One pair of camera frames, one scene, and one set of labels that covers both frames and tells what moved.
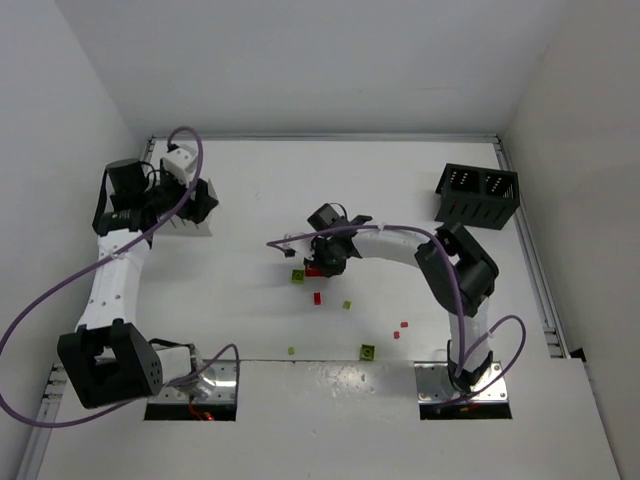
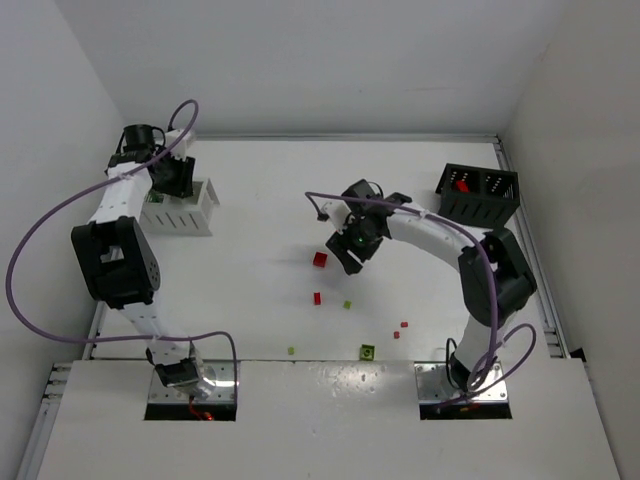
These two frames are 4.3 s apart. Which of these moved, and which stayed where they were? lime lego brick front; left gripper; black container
Moved: left gripper
Stayed: lime lego brick front; black container
